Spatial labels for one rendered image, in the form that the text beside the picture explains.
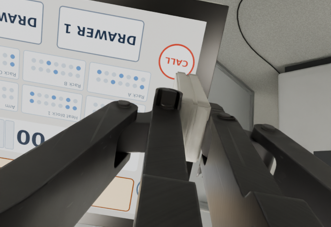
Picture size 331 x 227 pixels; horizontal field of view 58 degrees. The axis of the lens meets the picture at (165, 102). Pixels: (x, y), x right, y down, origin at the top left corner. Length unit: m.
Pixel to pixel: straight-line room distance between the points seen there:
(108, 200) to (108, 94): 0.14
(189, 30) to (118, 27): 0.08
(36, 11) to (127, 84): 0.13
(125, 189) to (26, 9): 0.24
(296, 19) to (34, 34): 1.67
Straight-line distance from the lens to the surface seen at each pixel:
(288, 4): 1.80
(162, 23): 0.34
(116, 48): 0.34
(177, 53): 0.34
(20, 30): 0.38
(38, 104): 0.39
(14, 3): 0.38
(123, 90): 0.35
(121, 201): 0.42
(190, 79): 0.18
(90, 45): 0.35
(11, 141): 0.42
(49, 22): 0.36
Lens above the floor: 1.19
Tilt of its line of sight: 23 degrees down
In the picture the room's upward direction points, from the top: 171 degrees counter-clockwise
